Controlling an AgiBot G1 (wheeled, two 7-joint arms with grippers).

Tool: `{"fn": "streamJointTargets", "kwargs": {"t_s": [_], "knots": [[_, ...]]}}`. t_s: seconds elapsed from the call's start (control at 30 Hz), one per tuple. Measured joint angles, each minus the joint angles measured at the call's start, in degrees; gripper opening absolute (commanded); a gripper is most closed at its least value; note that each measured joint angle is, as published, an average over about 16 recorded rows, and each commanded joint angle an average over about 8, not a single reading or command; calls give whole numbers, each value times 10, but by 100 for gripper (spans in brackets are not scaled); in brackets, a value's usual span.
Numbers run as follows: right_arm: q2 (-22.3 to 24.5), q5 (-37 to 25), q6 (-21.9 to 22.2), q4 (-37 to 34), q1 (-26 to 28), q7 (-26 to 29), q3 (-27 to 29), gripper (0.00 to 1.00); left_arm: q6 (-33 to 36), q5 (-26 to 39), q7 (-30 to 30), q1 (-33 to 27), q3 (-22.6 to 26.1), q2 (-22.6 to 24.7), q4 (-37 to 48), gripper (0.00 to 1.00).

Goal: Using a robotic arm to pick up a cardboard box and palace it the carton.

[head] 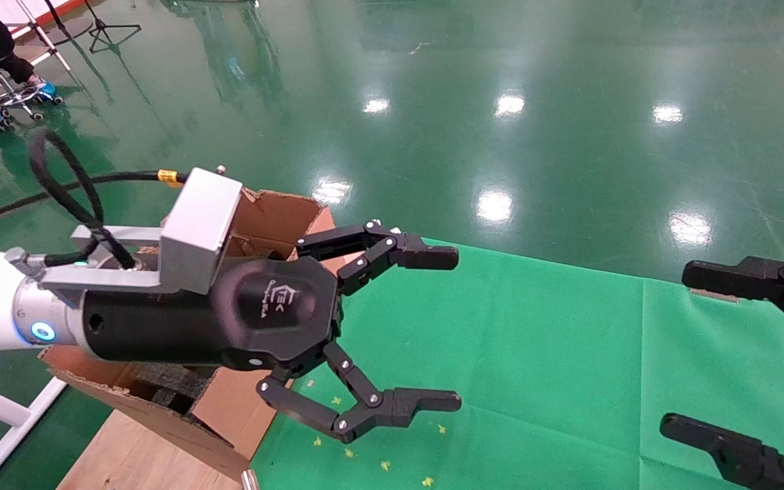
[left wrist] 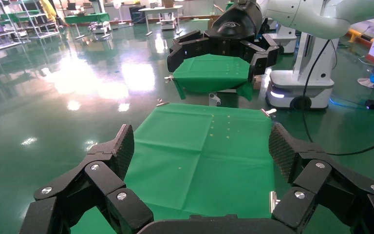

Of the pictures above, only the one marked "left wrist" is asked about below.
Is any white long table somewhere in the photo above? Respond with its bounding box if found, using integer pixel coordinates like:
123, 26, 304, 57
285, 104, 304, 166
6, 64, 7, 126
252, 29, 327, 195
138, 4, 184, 37

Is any white standing fan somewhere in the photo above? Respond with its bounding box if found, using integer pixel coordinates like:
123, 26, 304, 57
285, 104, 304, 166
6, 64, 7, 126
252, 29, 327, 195
112, 0, 127, 26

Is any green covered table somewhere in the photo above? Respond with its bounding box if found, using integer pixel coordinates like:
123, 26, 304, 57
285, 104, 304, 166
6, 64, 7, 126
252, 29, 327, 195
63, 12, 111, 37

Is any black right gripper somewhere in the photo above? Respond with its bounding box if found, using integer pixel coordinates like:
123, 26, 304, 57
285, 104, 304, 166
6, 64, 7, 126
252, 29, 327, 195
167, 1, 280, 82

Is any metal storage shelving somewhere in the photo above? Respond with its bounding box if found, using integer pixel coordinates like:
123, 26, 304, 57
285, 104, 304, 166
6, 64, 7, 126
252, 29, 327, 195
0, 0, 60, 53

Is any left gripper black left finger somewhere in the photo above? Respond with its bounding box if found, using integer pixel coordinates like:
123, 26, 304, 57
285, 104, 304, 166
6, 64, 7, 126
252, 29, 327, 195
19, 124, 155, 234

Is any green cloth with yellow marks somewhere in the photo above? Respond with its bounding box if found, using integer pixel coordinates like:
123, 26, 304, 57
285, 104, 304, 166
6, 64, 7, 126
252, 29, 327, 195
71, 103, 276, 234

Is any white wheeled robot body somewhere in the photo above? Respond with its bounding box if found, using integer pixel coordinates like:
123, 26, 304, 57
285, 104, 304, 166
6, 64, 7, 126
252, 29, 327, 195
266, 31, 340, 111

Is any white small cart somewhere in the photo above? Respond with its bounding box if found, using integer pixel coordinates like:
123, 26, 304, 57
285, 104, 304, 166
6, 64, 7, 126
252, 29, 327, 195
159, 13, 177, 31

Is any white table clamp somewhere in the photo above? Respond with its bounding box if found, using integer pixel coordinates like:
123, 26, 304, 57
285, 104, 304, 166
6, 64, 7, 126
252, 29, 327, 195
208, 93, 222, 107

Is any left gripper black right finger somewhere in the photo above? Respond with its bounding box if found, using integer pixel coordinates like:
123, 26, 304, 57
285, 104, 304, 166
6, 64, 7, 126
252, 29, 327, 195
268, 122, 374, 234

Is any black floor cable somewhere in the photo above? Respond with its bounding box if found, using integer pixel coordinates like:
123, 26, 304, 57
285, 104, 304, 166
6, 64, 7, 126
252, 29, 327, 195
301, 39, 374, 156

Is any black bin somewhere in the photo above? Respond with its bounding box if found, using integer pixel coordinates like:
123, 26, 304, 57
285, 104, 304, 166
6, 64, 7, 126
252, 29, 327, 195
129, 4, 147, 24

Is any plain green cloth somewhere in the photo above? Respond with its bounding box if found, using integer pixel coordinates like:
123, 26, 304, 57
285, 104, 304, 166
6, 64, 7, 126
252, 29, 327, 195
173, 53, 255, 101

